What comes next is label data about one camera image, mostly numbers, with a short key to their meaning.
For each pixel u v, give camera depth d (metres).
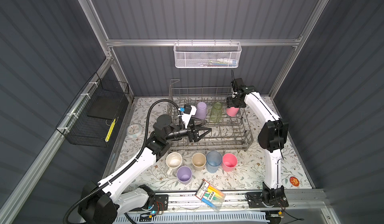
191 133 0.57
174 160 0.86
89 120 0.72
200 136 0.60
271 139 0.57
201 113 0.94
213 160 0.86
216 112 0.98
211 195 0.74
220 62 0.91
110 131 0.69
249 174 0.83
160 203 0.72
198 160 0.85
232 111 0.96
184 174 0.81
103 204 0.38
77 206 0.37
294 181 0.79
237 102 0.82
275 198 0.68
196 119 0.65
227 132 1.00
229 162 0.87
